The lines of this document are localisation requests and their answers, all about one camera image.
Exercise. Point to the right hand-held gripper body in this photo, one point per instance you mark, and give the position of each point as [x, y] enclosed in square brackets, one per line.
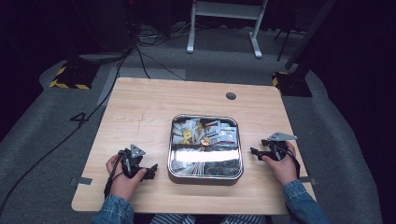
[278, 151]

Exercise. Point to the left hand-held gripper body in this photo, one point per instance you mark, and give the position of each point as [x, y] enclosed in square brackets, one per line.
[134, 161]

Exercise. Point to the dark four-compartment box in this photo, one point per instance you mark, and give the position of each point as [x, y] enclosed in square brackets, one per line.
[202, 182]

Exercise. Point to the clear box lid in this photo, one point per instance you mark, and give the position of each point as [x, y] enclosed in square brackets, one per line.
[205, 155]

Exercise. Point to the person's right hand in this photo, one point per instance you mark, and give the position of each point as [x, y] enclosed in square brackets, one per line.
[285, 169]

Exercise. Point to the person's left hand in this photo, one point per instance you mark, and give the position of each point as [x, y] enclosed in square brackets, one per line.
[123, 185]

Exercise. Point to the row of white orange sachets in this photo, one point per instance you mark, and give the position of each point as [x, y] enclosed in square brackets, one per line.
[190, 169]

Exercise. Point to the pile of dark camouflage packets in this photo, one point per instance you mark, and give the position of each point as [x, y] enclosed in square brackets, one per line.
[222, 168]

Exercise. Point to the grey tape strip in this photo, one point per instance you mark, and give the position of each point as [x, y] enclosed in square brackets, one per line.
[82, 180]
[308, 179]

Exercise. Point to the pile of white red packets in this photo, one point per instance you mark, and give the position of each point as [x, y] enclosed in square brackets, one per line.
[222, 132]

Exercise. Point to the pile of white yellow packets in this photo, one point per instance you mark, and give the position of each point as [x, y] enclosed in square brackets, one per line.
[186, 134]

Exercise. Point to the person's striped clothing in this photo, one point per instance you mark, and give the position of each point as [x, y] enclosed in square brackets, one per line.
[174, 219]

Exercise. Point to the grey table grommet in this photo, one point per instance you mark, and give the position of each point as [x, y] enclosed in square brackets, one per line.
[230, 95]

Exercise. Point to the black yellow striped stand base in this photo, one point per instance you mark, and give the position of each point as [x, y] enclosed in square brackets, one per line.
[74, 76]
[292, 85]

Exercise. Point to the thin black tripod legs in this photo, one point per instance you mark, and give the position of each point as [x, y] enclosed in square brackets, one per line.
[285, 43]

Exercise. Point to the black slanted pole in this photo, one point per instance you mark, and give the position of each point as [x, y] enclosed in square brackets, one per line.
[309, 34]

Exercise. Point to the white metal stand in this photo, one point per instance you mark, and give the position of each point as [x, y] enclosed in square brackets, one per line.
[224, 9]

